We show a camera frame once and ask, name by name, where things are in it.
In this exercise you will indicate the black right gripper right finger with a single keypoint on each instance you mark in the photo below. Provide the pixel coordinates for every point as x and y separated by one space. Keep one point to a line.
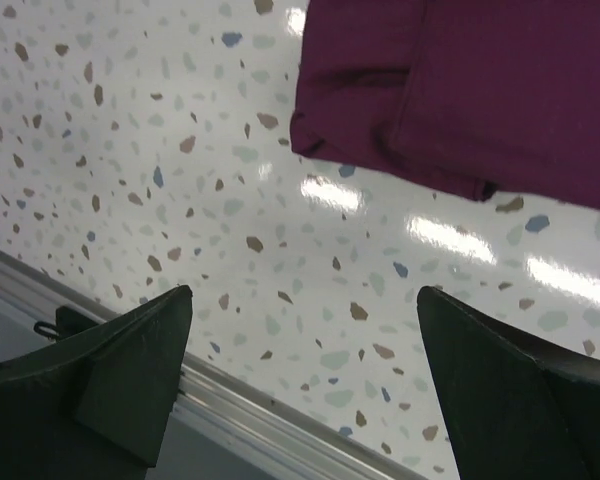
515 406

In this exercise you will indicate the aluminium table edge rail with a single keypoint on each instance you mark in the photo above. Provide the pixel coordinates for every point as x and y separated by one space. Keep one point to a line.
220 428

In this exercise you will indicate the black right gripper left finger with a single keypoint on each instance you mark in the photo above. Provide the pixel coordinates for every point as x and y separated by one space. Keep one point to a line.
95 404

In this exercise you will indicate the purple surgical cloth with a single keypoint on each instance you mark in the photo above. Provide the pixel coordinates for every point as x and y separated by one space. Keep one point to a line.
466 97

